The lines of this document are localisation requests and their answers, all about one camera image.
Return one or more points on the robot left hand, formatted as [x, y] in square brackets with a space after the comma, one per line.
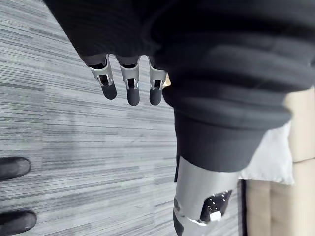
[221, 73]

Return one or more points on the white cushion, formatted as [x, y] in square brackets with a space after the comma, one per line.
[270, 159]

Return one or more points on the beige sofa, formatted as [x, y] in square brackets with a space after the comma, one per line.
[305, 201]

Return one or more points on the dark robot foot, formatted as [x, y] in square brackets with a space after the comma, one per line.
[16, 223]
[13, 169]

